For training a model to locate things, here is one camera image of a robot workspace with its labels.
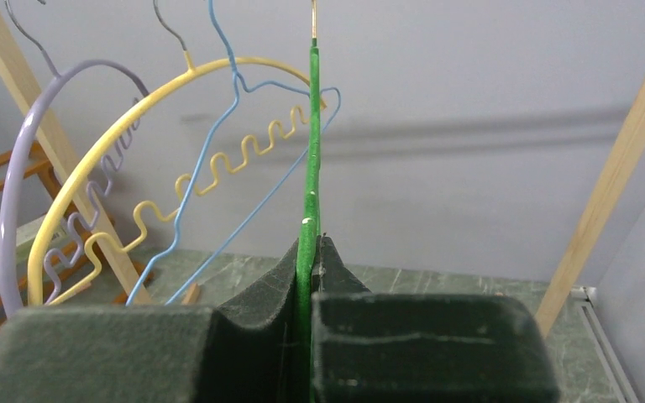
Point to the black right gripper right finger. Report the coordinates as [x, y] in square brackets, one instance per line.
[402, 347]

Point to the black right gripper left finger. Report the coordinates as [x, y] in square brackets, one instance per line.
[235, 352]

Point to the green hanger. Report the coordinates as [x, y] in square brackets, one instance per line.
[307, 242]

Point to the lilac plastic hanger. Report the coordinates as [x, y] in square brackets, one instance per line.
[10, 294]

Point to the blue wire hanger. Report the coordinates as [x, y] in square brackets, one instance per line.
[206, 174]

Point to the wooden clothes rack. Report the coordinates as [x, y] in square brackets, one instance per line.
[470, 135]

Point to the white red box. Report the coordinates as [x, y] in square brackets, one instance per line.
[26, 233]

